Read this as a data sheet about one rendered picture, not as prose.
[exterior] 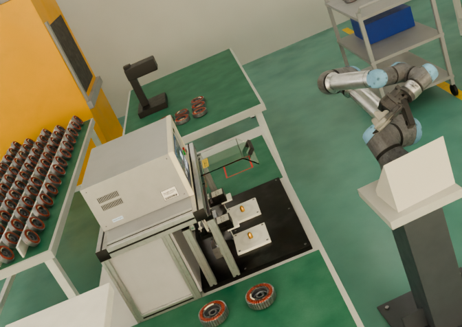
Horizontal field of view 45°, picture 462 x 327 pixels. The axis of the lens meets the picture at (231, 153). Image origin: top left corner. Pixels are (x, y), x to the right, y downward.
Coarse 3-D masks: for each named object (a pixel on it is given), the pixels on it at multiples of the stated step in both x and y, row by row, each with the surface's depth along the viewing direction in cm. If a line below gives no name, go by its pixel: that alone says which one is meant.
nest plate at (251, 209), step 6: (240, 204) 269; (246, 204) 267; (252, 204) 264; (228, 210) 268; (234, 210) 266; (240, 210) 264; (246, 210) 262; (252, 210) 259; (258, 210) 257; (234, 216) 261; (240, 216) 259; (246, 216) 257; (252, 216) 256; (240, 222) 256
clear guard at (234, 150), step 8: (224, 144) 265; (232, 144) 261; (240, 144) 260; (208, 152) 265; (216, 152) 261; (224, 152) 258; (232, 152) 254; (240, 152) 251; (200, 160) 260; (208, 160) 256; (216, 160) 253; (224, 160) 250; (232, 160) 246; (248, 160) 245; (256, 160) 249; (200, 168) 252; (208, 168) 248; (216, 168) 245
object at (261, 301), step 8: (256, 288) 209; (264, 288) 208; (272, 288) 206; (248, 296) 206; (256, 296) 206; (264, 296) 206; (272, 296) 203; (248, 304) 205; (256, 304) 202; (264, 304) 201
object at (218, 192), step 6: (210, 192) 260; (216, 192) 258; (222, 192) 256; (210, 198) 260; (216, 198) 255; (222, 198) 255; (228, 198) 257; (210, 204) 255; (216, 204) 256; (222, 204) 257
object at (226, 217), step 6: (222, 216) 237; (228, 216) 235; (222, 222) 233; (228, 222) 233; (234, 222) 237; (204, 228) 239; (222, 228) 233; (228, 228) 233; (234, 228) 234; (210, 234) 233
